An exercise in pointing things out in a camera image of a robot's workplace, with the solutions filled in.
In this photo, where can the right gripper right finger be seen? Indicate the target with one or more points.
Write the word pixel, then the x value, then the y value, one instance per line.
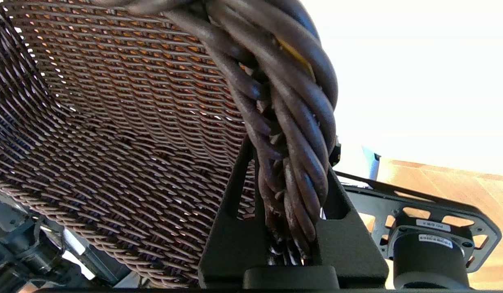
pixel 349 248

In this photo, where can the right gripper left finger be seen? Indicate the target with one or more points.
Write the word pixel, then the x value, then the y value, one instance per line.
pixel 231 244

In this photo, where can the dark brown wicker basket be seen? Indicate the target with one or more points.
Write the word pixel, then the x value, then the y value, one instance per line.
pixel 113 142

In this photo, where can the black cylindrical robot joint motor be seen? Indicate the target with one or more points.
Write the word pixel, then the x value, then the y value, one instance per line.
pixel 430 264

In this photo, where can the white table leg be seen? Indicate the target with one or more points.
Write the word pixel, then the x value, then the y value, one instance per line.
pixel 371 162

